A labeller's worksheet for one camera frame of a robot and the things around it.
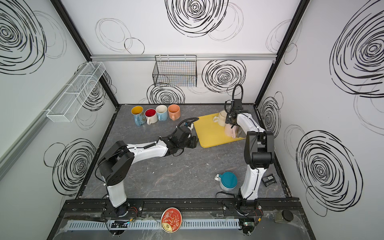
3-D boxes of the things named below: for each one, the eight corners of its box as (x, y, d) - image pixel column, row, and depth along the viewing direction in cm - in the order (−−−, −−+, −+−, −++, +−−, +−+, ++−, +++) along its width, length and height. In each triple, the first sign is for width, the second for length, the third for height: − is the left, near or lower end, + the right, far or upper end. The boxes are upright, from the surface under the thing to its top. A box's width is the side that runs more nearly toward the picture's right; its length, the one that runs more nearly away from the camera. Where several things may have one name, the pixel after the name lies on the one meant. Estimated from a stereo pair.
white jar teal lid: (222, 194, 80) (224, 190, 73) (215, 179, 85) (217, 174, 78) (236, 188, 82) (240, 183, 76) (229, 174, 87) (232, 168, 81)
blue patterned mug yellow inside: (137, 129, 107) (132, 120, 99) (134, 117, 115) (129, 107, 106) (148, 126, 109) (144, 116, 101) (145, 114, 117) (141, 104, 108)
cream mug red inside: (148, 127, 109) (145, 119, 102) (147, 116, 115) (144, 109, 109) (159, 124, 110) (156, 117, 104) (157, 114, 117) (154, 107, 110)
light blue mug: (157, 125, 109) (154, 116, 101) (159, 113, 116) (156, 104, 108) (167, 125, 109) (165, 116, 101) (169, 113, 116) (167, 104, 108)
